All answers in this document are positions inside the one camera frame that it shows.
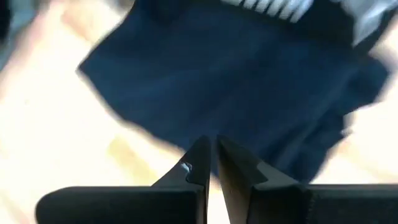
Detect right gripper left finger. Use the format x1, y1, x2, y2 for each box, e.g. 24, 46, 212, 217
35, 135, 213, 224

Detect navy Puma boxer briefs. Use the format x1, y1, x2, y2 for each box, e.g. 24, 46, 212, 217
76, 0, 391, 184

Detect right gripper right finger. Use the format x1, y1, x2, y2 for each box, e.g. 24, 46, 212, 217
216, 135, 398, 224

